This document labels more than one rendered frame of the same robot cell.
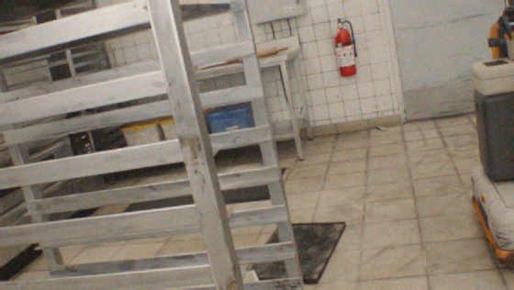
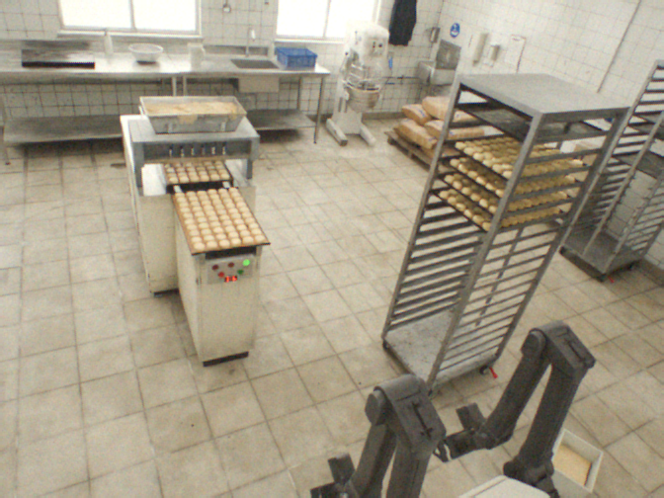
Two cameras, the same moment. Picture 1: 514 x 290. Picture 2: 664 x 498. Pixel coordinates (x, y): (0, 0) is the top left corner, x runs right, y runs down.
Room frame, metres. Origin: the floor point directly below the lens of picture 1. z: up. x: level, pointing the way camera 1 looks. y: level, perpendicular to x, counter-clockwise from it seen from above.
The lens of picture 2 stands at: (1.72, -1.87, 2.29)
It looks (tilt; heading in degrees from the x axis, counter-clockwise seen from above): 35 degrees down; 132
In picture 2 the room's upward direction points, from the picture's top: 10 degrees clockwise
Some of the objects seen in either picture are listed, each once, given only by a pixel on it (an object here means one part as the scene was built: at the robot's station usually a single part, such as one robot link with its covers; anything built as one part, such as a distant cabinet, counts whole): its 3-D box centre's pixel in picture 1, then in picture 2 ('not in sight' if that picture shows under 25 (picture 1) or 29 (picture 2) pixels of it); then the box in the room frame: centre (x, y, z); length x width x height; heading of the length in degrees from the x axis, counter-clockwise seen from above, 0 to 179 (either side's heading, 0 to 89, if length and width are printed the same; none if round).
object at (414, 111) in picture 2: not in sight; (431, 113); (-1.51, 3.29, 0.47); 0.72 x 0.42 x 0.17; 74
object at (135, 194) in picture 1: (139, 193); (502, 278); (1.09, 0.28, 0.87); 0.64 x 0.03 x 0.03; 77
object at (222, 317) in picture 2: not in sight; (213, 274); (-0.20, -0.70, 0.45); 0.70 x 0.34 x 0.90; 162
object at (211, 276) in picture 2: not in sight; (229, 269); (0.14, -0.82, 0.77); 0.24 x 0.04 x 0.14; 72
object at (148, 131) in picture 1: (150, 133); not in sight; (4.73, 0.96, 0.36); 0.47 x 0.39 x 0.26; 162
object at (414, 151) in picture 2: not in sight; (434, 151); (-1.26, 3.20, 0.06); 1.20 x 0.80 x 0.11; 166
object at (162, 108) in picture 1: (119, 117); (515, 251); (1.09, 0.28, 1.05); 0.64 x 0.03 x 0.03; 77
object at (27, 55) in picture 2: not in sight; (58, 55); (-3.26, -0.52, 0.93); 0.60 x 0.40 x 0.01; 75
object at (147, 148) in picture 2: not in sight; (195, 153); (-0.68, -0.54, 1.01); 0.72 x 0.33 x 0.34; 72
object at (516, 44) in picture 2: not in sight; (514, 52); (-0.90, 3.73, 1.37); 0.27 x 0.02 x 0.40; 164
